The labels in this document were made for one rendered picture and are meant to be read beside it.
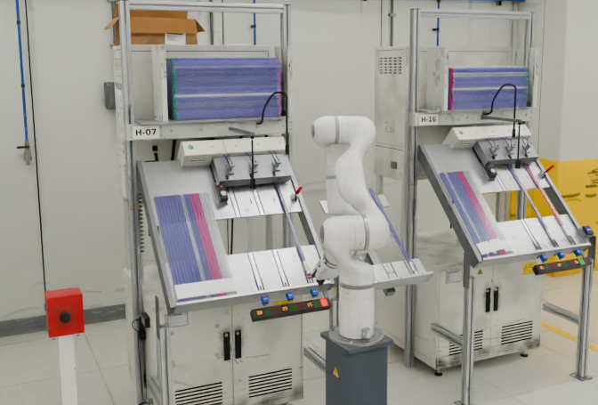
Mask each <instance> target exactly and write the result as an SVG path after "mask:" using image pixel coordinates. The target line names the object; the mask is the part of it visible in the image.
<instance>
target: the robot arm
mask: <svg viewBox="0 0 598 405"><path fill-rule="evenodd" d="M311 136H312V139H313V140H314V142H315V143H316V144H317V145H318V146H319V147H321V148H322V149H323V150H325V165H326V186H327V210H328V212H329V213H330V214H332V215H338V216H334V217H330V218H328V219H327V220H326V221H325V222H323V223H322V225H321V228H320V239H321V242H322V244H323V245H324V247H325V248H326V251H325V253H324V254H323V257H322V258H321V259H320V260H319V261H318V262H317V264H316V265H315V267H314V269H313V271H314V273H313V274H312V275H311V276H312V277H313V278H316V281H317V283H318V284H319V286H320V285H323V283H324V282H325V279H332V278H336V277H337V276H338V275H339V326H336V327H334V328H331V329H330V331H329V338H330V339H331V340H332V341H333V342H335V343H337V344H341V345H346V346H355V347H362V346H370V345H374V344H378V343H380V342H382V341H383V340H384V332H383V331H382V330H381V329H380V328H377V327H374V306H375V273H374V269H373V267H372V266H371V265H370V264H369V263H366V262H363V261H361V260H358V259H356V258H353V256H360V255H365V254H367V253H368V250H377V249H381V248H383V247H385V246H386V245H387V244H388V242H389V240H390V237H391V233H390V227H389V224H388V222H387V221H386V219H385V217H384V215H383V214H382V212H381V211H380V209H379V208H378V207H377V206H376V204H375V203H374V201H373V200H372V198H371V197H370V196H369V194H368V190H367V186H366V182H365V176H364V169H363V157H364V155H365V153H366V152H367V150H368V148H369V147H370V146H371V144H372V143H373V141H374V139H375V137H376V128H375V125H374V123H373V122H372V121H371V120H370V119H369V118H367V117H360V116H333V117H319V118H317V119H316V120H314V121H313V123H312V125H311ZM349 145H350V148H349ZM353 207H354V208H356V209H357V210H358V211H359V212H358V211H356V210H355V209H354V208H353Z"/></svg>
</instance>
